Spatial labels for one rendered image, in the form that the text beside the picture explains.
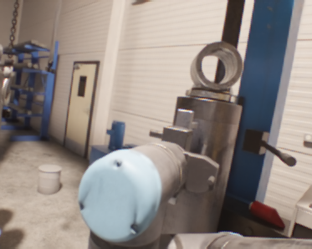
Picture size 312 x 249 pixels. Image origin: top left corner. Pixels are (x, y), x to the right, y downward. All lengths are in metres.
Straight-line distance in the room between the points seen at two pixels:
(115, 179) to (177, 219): 0.53
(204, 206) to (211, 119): 0.27
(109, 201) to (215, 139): 0.48
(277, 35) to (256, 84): 0.23
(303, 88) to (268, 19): 1.60
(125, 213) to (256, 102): 0.94
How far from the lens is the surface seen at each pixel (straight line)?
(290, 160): 0.65
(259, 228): 0.93
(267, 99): 1.10
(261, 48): 1.16
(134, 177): 0.23
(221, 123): 0.68
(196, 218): 0.74
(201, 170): 0.38
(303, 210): 0.87
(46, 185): 3.39
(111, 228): 0.26
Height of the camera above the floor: 1.44
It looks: 5 degrees down
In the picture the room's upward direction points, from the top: 9 degrees clockwise
